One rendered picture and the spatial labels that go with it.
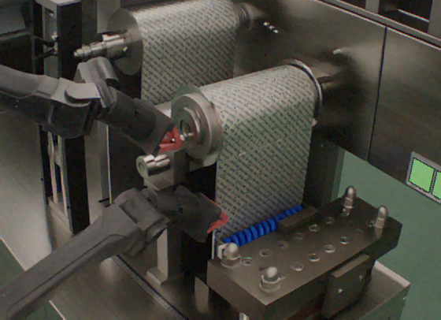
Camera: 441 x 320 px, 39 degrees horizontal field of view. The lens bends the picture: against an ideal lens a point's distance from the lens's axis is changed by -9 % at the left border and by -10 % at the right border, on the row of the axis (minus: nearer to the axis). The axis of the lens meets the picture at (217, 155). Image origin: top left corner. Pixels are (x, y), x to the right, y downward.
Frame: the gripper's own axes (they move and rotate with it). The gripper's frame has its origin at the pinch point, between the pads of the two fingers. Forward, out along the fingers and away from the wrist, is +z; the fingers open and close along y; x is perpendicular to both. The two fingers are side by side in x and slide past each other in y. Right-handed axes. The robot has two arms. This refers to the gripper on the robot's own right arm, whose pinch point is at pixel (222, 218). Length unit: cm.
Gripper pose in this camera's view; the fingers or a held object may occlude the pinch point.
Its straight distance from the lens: 126.0
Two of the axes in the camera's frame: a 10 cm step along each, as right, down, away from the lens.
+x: 4.2, -8.9, -1.6
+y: 6.3, 4.1, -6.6
